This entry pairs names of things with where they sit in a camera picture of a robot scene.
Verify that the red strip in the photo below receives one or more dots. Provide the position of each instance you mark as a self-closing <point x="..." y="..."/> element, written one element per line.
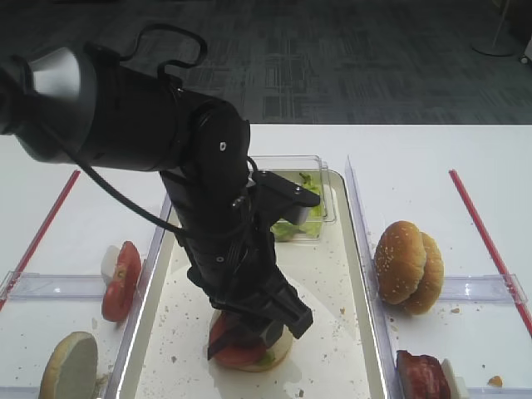
<point x="491" y="248"/>
<point x="41" y="237"/>

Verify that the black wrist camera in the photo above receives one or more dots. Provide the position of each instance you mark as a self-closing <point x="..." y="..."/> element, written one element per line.
<point x="278" y="198"/>

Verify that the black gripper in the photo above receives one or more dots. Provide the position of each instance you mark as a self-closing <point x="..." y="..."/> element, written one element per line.
<point x="240" y="275"/>

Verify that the lower right clear holder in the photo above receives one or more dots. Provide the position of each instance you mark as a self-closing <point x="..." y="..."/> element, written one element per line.
<point x="499" y="393"/>

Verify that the standing bun half left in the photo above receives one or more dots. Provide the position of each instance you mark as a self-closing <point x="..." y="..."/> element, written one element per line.
<point x="71" y="369"/>

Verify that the clear holder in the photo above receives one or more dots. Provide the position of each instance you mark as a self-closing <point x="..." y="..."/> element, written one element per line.
<point x="499" y="393"/>
<point x="36" y="286"/>
<point x="492" y="289"/>

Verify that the clear vertical rail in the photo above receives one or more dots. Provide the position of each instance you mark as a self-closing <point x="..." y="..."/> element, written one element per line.
<point x="137" y="291"/>
<point x="390" y="384"/>

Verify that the sesame bun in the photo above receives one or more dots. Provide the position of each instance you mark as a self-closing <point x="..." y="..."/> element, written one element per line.
<point x="429" y="288"/>
<point x="400" y="259"/>

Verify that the bacon meat stack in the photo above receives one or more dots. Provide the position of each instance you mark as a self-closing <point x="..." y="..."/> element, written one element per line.
<point x="422" y="377"/>

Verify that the left clear vertical rail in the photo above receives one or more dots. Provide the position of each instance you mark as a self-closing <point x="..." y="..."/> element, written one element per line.
<point x="137" y="291"/>

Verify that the green lettuce leaves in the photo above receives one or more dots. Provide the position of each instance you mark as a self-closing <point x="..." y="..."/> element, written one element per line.
<point x="285" y="231"/>

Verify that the standing tomato slice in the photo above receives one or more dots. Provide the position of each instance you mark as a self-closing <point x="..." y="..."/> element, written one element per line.
<point x="120" y="292"/>

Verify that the sesame bun rear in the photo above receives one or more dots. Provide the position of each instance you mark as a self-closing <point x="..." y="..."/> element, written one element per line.
<point x="429" y="288"/>

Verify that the tomato slice on bun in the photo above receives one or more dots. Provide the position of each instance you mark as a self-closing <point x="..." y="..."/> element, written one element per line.
<point x="230" y="348"/>

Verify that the clear plastic container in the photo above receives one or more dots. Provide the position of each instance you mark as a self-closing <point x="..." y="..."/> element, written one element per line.
<point x="289" y="165"/>

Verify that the white metal tray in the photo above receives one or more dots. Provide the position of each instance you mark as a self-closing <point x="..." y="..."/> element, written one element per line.
<point x="335" y="358"/>

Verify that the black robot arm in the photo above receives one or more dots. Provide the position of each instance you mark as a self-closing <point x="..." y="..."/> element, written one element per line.
<point x="86" y="108"/>

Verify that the right red strip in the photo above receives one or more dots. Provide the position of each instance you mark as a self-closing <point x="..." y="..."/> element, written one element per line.
<point x="491" y="248"/>

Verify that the white block behind tomato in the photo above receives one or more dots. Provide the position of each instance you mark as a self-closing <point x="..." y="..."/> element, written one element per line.
<point x="108" y="264"/>

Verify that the white block behind bacon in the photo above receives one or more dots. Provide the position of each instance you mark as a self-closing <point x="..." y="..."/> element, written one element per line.
<point x="456" y="384"/>

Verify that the sesame bun front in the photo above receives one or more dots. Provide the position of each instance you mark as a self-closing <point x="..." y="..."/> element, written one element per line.
<point x="400" y="259"/>

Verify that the upper left clear holder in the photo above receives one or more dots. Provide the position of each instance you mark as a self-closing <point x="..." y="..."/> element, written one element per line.
<point x="36" y="286"/>

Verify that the lettuce under tomato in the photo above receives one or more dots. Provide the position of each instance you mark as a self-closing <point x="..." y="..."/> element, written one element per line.
<point x="267" y="360"/>

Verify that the left red strip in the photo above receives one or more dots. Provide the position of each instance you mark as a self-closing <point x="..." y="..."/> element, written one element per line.
<point x="41" y="237"/>

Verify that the upper right clear holder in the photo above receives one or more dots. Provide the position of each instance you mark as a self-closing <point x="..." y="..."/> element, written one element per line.
<point x="492" y="289"/>

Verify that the right clear vertical rail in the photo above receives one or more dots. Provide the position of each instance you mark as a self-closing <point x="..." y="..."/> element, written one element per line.
<point x="390" y="384"/>

